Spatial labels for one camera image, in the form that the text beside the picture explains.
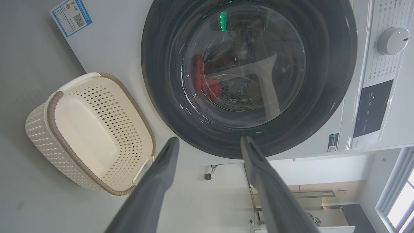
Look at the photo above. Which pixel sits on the cream perforated laundry basket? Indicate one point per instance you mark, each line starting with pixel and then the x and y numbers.
pixel 87 129

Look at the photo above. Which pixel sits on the black caster wheel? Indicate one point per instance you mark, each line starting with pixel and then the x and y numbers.
pixel 208 177

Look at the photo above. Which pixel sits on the white framed window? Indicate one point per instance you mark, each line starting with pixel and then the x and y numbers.
pixel 396 200

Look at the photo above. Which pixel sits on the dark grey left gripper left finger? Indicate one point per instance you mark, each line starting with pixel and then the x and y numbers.
pixel 148 194

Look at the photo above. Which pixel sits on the blue white energy label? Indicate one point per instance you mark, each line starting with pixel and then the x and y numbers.
pixel 71 16

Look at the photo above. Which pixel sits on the dark round washing machine door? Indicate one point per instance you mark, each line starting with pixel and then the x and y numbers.
pixel 155 64

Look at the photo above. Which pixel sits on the black washing machine display panel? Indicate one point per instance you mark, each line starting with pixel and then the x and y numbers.
pixel 372 110

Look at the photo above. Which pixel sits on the white washing machine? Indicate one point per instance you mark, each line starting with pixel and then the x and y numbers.
pixel 113 42

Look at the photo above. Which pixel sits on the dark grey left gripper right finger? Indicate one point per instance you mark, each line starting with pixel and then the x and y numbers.
pixel 271 194

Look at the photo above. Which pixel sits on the red Bulls basketball jersey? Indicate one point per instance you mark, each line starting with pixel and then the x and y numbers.
pixel 212 89

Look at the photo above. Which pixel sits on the white round control knob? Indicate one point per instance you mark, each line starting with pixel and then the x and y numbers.
pixel 393 40

